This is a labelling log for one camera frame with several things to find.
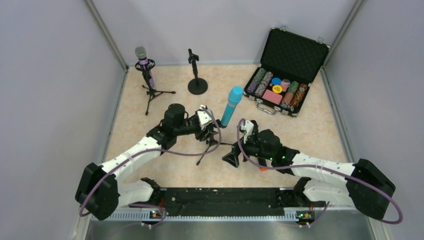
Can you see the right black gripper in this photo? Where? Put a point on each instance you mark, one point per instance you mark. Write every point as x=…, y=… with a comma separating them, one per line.
x=244, y=148

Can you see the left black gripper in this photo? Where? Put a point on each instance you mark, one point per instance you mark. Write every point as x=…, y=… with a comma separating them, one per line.
x=211, y=131

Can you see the black tripod clip stand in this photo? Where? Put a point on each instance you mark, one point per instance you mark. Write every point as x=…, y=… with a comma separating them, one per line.
x=212, y=141

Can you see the black round-base mic stand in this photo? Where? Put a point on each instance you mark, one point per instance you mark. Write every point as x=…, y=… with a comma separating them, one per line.
x=196, y=86

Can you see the light blue microphone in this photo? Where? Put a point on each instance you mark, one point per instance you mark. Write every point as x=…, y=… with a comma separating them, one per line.
x=234, y=98

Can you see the tripod stand with shock mount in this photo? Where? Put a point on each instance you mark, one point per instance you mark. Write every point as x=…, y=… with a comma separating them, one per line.
x=153, y=93

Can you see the purple glitter microphone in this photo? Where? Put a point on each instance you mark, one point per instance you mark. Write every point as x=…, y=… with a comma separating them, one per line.
x=145, y=65

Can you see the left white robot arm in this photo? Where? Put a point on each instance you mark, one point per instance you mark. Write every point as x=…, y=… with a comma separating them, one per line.
x=102, y=189

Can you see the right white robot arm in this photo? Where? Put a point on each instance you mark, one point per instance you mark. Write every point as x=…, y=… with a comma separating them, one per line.
x=361, y=184

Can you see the black poker chip case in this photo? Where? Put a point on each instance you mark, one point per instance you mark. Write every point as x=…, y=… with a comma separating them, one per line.
x=288, y=66

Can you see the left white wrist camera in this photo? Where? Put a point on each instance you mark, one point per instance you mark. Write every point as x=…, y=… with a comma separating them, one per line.
x=205, y=116

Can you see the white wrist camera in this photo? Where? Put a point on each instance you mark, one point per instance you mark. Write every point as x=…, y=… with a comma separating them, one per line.
x=205, y=116
x=246, y=127

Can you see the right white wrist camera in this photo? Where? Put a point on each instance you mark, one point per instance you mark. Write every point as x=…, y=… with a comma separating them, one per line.
x=246, y=127

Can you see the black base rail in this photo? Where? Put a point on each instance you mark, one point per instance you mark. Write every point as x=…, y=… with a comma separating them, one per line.
x=252, y=204

